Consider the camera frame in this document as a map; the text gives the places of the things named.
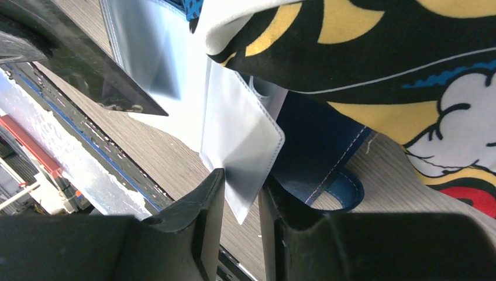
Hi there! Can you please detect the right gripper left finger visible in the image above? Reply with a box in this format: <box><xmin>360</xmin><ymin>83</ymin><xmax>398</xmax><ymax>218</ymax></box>
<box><xmin>1</xmin><ymin>168</ymin><xmax>225</xmax><ymax>280</ymax></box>

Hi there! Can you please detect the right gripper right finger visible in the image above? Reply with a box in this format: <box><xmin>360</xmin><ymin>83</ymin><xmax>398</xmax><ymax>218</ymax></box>
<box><xmin>259</xmin><ymin>177</ymin><xmax>495</xmax><ymax>280</ymax></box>

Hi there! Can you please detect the colourful comic print garment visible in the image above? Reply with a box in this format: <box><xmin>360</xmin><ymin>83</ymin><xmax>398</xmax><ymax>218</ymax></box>
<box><xmin>180</xmin><ymin>1</ymin><xmax>495</xmax><ymax>218</ymax></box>

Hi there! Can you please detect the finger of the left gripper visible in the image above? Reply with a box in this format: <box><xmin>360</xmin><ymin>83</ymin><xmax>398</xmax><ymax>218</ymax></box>
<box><xmin>1</xmin><ymin>30</ymin><xmax>53</xmax><ymax>64</ymax></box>

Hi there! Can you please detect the navy blue card holder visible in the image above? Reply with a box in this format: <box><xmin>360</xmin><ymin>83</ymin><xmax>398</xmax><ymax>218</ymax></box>
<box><xmin>101</xmin><ymin>1</ymin><xmax>369</xmax><ymax>223</ymax></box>

